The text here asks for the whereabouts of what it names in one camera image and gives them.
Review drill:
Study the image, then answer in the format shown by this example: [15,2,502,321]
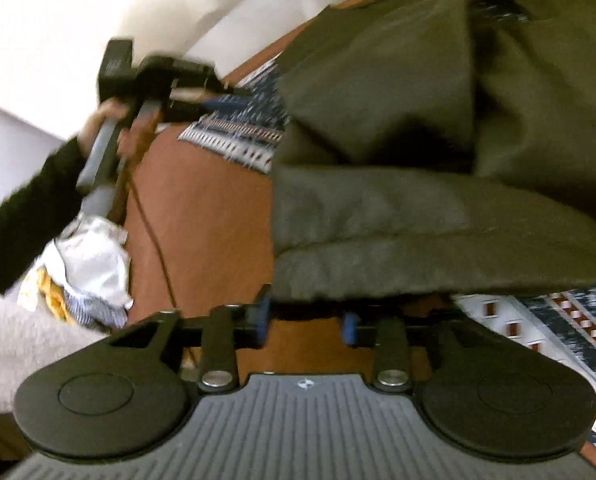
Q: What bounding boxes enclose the dark patterned blanket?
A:
[177,0,596,450]

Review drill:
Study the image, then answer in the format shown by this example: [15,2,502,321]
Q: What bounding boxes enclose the yellow cloth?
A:
[17,266,76,322]

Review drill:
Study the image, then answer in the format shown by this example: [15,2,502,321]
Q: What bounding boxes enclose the brown cable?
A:
[122,125,199,363]

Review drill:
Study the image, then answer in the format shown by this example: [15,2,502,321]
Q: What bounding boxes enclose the person's left hand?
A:
[77,98,153,162]

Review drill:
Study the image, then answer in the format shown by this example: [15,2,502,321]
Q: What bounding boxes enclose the blue striped cloth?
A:
[60,287,131,330]

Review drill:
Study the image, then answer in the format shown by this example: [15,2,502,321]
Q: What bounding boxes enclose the white crumpled cloth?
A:
[42,211,135,312]

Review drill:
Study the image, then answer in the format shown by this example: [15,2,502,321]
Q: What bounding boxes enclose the beige fuzzy blanket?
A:
[0,287,116,417]

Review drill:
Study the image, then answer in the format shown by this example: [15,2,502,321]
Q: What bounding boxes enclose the person's left forearm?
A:
[0,135,95,297]

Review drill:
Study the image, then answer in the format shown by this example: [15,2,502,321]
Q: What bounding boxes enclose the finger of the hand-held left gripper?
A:
[168,85,243,104]
[165,99,253,124]

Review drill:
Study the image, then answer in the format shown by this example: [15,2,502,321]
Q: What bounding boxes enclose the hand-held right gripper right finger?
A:
[342,310,484,394]

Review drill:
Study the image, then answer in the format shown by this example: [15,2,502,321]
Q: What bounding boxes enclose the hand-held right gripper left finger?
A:
[98,284,275,393]

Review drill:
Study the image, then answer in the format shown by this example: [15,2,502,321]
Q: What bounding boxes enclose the olive green pants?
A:
[270,0,596,307]

